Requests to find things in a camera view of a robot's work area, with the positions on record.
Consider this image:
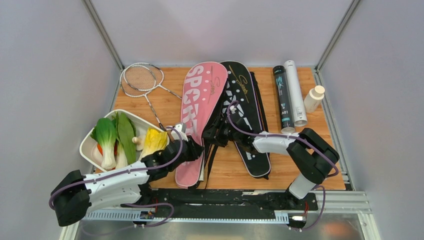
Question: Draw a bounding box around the cream bottle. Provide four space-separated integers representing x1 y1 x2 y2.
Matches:
303 85 326 113

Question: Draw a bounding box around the black racket cover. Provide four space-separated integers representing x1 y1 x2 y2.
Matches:
203 60 271 179

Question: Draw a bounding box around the pink racket cover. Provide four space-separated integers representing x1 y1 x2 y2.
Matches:
175 61 228 189

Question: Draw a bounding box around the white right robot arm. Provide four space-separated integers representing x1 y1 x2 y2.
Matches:
202 125 340 209

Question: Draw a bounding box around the green bok choy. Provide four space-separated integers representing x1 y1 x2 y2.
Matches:
90 118 117 170

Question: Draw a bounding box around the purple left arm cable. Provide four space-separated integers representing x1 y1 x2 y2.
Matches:
48 125 185 229

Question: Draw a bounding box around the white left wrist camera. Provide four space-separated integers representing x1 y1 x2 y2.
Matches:
170 122 188 141

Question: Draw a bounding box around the small white mushroom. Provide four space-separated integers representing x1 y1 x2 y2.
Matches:
132 135 146 151

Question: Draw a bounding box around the white shuttlecock tube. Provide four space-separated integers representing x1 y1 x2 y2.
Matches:
283 60 308 127

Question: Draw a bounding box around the green leafy vegetable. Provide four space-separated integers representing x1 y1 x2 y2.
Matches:
112 112 136 169

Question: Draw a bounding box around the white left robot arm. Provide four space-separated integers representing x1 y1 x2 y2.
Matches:
48 136 204 227

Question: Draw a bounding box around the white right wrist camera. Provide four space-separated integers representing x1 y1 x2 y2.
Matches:
228 105 244 122

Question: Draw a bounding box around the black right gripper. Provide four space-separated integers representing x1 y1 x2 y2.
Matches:
200 116 241 148

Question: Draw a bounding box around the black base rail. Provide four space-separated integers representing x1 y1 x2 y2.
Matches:
136 188 318 220

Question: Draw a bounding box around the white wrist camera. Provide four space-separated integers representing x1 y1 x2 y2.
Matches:
228 105 244 122
170 122 188 141

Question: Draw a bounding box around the black shuttlecock tube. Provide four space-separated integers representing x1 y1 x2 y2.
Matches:
272 65 295 134

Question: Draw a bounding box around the orange carrot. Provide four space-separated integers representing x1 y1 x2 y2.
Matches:
96 144 103 156

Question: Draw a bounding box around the yellow white cabbage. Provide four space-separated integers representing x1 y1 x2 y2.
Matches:
137 128 168 160

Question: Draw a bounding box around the white silver racket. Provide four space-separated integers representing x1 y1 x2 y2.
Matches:
121 63 167 131

